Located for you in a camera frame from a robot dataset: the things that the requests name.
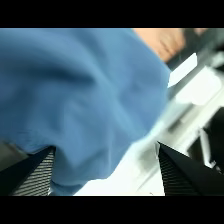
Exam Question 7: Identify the blue shirt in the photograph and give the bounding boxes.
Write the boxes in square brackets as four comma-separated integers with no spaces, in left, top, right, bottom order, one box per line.
[0,27,173,197]

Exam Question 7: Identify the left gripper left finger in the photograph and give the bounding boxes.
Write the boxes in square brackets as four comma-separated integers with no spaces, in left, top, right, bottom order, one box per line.
[0,145,56,197]

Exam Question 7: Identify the silver frame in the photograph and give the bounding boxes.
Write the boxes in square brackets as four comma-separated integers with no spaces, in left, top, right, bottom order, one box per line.
[133,52,224,197]

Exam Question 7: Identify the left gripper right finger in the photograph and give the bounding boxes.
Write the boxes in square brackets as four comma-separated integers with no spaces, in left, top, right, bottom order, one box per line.
[156,141,224,197]

